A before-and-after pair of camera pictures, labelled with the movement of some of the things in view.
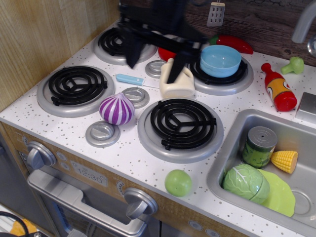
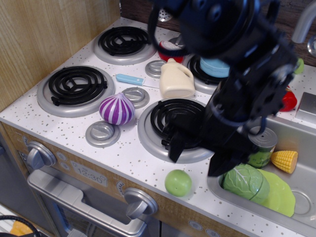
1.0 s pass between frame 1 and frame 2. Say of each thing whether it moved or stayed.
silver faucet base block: stayed
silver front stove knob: stayed
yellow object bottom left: stayed
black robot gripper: moved
